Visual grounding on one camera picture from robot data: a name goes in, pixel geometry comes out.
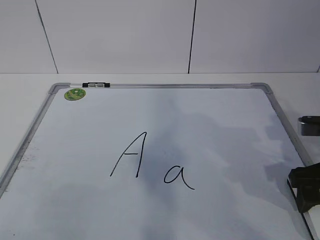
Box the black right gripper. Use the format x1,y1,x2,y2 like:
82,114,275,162
287,163,320,214

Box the white framed whiteboard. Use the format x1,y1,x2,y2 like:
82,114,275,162
0,83,320,240

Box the black silver hanging clip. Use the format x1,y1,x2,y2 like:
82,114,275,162
82,82,111,88

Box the round green sticker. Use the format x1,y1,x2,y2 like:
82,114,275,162
64,88,86,101

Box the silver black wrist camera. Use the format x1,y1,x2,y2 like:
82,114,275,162
298,115,320,137

